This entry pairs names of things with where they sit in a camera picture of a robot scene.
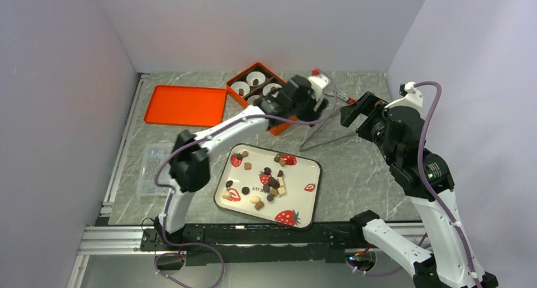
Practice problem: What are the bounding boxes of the white swirl chocolate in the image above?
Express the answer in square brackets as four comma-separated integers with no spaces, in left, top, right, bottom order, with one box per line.
[249,196,261,204]

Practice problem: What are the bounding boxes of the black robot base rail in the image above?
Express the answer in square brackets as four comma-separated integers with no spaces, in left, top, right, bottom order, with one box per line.
[139,222,373,266]

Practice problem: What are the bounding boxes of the white strawberry tray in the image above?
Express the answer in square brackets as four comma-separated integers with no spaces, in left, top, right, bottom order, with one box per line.
[213,144,322,230]

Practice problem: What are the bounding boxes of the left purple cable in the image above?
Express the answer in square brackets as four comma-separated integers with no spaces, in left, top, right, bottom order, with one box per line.
[154,70,340,247]

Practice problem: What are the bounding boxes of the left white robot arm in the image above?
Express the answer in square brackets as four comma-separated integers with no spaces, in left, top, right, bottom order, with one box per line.
[154,72,337,250]

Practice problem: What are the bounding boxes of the caramel chocolate piece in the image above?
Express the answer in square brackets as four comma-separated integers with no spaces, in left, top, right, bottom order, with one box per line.
[254,201,265,211]

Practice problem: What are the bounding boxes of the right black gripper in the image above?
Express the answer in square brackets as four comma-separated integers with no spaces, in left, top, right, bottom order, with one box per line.
[339,90,398,164]

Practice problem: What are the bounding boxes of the white paper cup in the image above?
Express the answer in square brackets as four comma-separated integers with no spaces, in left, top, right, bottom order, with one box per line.
[231,81,251,97]
[246,95,260,105]
[246,71,266,87]
[262,83,282,97]

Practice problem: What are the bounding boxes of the clear plastic screw box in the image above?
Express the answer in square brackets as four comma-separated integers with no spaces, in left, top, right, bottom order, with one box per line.
[136,142,173,197]

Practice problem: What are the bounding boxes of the orange chocolate box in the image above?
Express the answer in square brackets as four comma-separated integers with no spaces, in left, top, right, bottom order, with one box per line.
[225,62,303,137]

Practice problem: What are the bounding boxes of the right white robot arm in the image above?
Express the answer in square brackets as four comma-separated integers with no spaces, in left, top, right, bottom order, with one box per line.
[340,92,498,287]

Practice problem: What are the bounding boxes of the orange box lid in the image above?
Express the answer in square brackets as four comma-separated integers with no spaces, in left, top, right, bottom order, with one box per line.
[144,85,227,127]

